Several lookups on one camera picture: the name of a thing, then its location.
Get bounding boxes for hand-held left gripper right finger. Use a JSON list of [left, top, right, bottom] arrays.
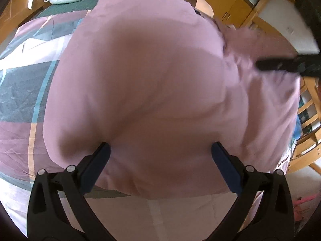
[[211, 141, 294, 241]]

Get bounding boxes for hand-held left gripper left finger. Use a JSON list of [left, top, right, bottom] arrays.
[[27, 142, 118, 241]]

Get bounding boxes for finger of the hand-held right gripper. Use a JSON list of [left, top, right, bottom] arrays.
[[257, 57, 300, 73]]

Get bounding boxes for pink jacket with black trim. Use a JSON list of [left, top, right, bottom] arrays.
[[42, 0, 301, 201]]

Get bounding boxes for wooden chair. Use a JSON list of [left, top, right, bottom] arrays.
[[287, 77, 321, 175]]

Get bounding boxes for pink plastic item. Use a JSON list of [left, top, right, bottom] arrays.
[[293, 195, 313, 222]]

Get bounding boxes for pink and grey patchwork quilt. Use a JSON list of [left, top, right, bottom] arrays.
[[0, 9, 296, 235]]

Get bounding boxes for green bed sheet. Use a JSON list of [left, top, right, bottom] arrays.
[[31, 0, 102, 22]]

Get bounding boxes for wooden bedside furniture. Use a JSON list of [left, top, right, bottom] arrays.
[[0, 0, 52, 39]]

